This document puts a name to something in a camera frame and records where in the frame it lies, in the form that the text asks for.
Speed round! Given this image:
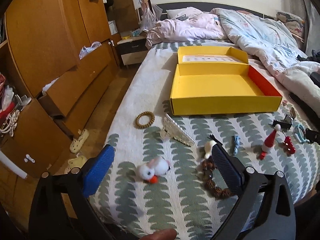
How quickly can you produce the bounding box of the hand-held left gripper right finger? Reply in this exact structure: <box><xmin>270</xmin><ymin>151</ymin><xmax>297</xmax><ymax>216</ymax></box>
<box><xmin>211</xmin><ymin>144</ymin><xmax>296</xmax><ymax>240</ymax></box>

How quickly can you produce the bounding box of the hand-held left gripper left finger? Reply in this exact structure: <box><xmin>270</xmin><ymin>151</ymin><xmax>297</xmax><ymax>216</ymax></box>
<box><xmin>29</xmin><ymin>144</ymin><xmax>116</xmax><ymax>240</ymax></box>

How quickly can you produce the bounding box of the brown seed bead bracelet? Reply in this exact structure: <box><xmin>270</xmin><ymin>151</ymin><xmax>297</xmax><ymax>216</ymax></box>
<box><xmin>199</xmin><ymin>160</ymin><xmax>238</xmax><ymax>199</ymax></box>

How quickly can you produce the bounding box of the white rabbit plush hair clip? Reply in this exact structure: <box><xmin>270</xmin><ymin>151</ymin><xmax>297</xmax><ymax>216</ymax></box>
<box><xmin>136</xmin><ymin>156</ymin><xmax>172</xmax><ymax>184</ymax></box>

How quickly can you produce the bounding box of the pearl hair claw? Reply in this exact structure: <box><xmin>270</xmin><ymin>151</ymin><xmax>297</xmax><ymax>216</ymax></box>
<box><xmin>162</xmin><ymin>113</ymin><xmax>195</xmax><ymax>147</ymax></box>

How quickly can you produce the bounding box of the tan coil bracelet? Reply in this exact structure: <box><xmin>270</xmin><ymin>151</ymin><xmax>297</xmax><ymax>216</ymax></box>
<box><xmin>135</xmin><ymin>111</ymin><xmax>155</xmax><ymax>129</ymax></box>

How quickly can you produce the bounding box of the yellow cardboard box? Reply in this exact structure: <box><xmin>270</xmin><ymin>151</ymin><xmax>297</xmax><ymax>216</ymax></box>
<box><xmin>169</xmin><ymin>45</ymin><xmax>283</xmax><ymax>116</ymax></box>

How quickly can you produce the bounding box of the person's left hand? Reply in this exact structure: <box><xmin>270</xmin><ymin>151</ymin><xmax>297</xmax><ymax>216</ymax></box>
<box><xmin>146</xmin><ymin>229</ymin><xmax>177</xmax><ymax>240</ymax></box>

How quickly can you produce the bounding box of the cream slipper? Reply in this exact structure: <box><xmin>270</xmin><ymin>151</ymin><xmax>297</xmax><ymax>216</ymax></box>
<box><xmin>64</xmin><ymin>155</ymin><xmax>88</xmax><ymax>174</ymax></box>
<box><xmin>69</xmin><ymin>129</ymin><xmax>90</xmax><ymax>153</ymax></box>

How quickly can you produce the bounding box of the blue bow hair clip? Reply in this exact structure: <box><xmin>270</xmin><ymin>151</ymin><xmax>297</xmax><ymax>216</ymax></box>
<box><xmin>233</xmin><ymin>134</ymin><xmax>241</xmax><ymax>155</ymax></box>

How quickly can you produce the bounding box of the red santa hat hair clip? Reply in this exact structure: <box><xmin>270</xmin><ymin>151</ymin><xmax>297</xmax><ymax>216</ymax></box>
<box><xmin>259</xmin><ymin>124</ymin><xmax>282</xmax><ymax>160</ymax></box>

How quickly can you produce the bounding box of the red cherry hair clip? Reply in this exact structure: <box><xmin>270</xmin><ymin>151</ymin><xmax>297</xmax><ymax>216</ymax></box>
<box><xmin>282</xmin><ymin>135</ymin><xmax>297</xmax><ymax>154</ymax></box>

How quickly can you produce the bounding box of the white pipe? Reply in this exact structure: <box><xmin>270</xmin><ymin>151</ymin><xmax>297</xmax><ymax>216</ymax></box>
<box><xmin>0</xmin><ymin>151</ymin><xmax>27</xmax><ymax>179</ymax></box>

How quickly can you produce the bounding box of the white cloth in drawer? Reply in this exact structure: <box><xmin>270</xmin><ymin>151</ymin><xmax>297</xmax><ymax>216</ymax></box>
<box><xmin>42</xmin><ymin>77</ymin><xmax>59</xmax><ymax>93</ymax></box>

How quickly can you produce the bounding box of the clear plastic bag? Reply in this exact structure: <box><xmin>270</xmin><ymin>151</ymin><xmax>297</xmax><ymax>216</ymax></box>
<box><xmin>79</xmin><ymin>41</ymin><xmax>102</xmax><ymax>59</ymax></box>

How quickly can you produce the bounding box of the dark nightstand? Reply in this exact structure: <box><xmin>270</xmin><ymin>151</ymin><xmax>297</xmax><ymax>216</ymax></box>
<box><xmin>116</xmin><ymin>34</ymin><xmax>150</xmax><ymax>68</ymax></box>

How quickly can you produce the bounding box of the pale blue printed quilt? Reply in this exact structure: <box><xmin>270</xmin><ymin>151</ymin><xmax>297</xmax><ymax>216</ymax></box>
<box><xmin>210</xmin><ymin>7</ymin><xmax>320</xmax><ymax>98</ymax></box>

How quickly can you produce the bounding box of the pink quilt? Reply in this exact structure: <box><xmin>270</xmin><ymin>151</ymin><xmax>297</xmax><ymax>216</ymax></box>
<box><xmin>145</xmin><ymin>12</ymin><xmax>228</xmax><ymax>49</ymax></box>

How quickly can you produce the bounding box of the wooden wardrobe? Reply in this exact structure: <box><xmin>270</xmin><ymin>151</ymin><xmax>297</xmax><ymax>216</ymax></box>
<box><xmin>0</xmin><ymin>0</ymin><xmax>148</xmax><ymax>135</ymax></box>

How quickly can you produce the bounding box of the printed pillow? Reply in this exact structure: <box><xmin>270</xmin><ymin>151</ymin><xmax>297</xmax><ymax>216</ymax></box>
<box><xmin>276</xmin><ymin>10</ymin><xmax>307</xmax><ymax>34</ymax></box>

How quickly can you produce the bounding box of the hanging plastic bag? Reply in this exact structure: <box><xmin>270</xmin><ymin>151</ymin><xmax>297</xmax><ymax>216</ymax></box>
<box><xmin>139</xmin><ymin>4</ymin><xmax>163</xmax><ymax>32</ymax></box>

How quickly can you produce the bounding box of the white pillow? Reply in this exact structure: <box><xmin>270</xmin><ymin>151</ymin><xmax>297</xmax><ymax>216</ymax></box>
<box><xmin>166</xmin><ymin>7</ymin><xmax>203</xmax><ymax>19</ymax></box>

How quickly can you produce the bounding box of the dark bed headboard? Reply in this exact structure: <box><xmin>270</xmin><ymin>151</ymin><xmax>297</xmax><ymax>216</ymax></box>
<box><xmin>152</xmin><ymin>2</ymin><xmax>275</xmax><ymax>20</ymax></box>

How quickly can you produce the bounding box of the light blue ring bracelet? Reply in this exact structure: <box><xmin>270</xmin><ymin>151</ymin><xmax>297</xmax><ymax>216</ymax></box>
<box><xmin>293</xmin><ymin>123</ymin><xmax>307</xmax><ymax>143</ymax></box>

